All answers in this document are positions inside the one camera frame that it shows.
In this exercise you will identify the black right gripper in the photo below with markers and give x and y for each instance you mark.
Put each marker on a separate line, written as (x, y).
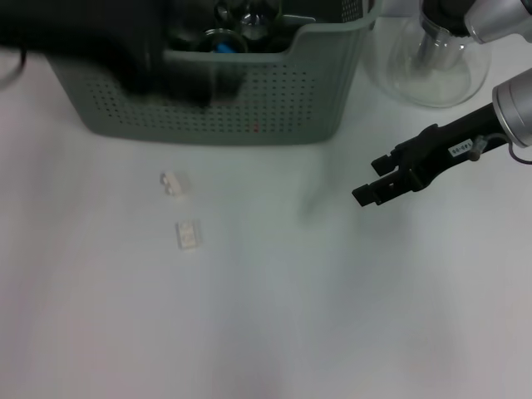
(449, 149)

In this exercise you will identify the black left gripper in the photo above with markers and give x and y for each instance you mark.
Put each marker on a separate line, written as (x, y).
(83, 29)

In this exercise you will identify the blue square toy plate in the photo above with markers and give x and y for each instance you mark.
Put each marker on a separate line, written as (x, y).
(224, 48)

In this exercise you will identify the white toy brick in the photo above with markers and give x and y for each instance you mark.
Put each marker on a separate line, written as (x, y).
(172, 185)

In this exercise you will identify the white toy plate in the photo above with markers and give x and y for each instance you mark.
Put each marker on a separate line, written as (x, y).
(189, 234)

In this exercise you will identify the grey perforated storage basket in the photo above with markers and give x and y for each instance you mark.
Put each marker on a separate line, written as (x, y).
(291, 104)

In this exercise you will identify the clear glass teapot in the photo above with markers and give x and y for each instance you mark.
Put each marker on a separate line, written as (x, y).
(399, 62)

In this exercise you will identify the steel teapot infuser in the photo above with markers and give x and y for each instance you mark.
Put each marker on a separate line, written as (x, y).
(434, 52)

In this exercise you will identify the black teapot lid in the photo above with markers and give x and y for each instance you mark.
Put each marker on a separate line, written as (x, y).
(446, 16)

